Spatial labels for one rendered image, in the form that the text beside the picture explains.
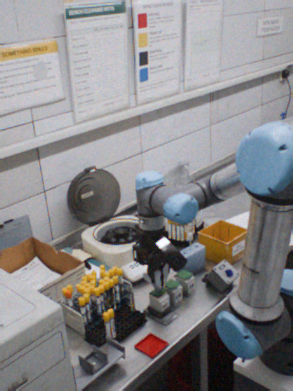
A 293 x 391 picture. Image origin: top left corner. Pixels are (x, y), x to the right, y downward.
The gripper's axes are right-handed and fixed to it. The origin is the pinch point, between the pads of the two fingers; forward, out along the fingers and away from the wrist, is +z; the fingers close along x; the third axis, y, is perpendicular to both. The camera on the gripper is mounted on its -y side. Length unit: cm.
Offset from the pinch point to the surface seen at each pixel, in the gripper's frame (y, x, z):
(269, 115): 58, -170, -7
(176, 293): -0.1, -6.5, 5.3
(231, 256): -1.0, -35.7, 6.0
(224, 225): 9.2, -46.7, 1.7
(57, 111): 58, -14, -43
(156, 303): 0.5, 2.0, 4.1
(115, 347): -1.9, 21.4, 5.8
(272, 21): 57, -168, -62
